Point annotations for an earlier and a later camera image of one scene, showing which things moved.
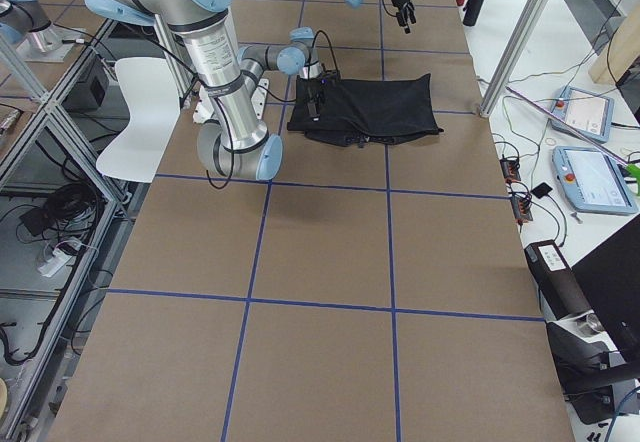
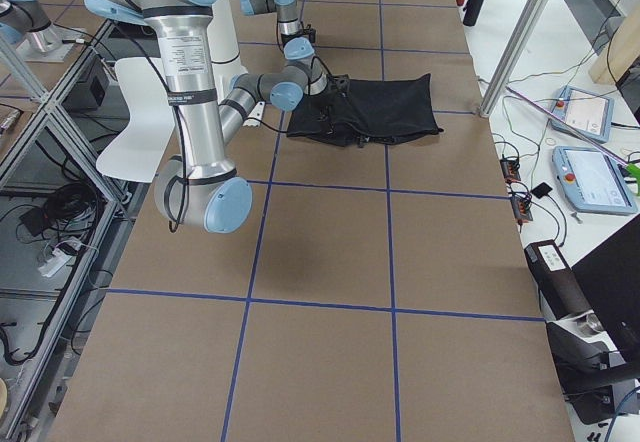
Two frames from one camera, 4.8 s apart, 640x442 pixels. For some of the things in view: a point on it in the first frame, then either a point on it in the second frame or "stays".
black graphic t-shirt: (367, 112) stays
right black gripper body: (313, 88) to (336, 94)
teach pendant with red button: (593, 181) stays
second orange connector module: (521, 208) stays
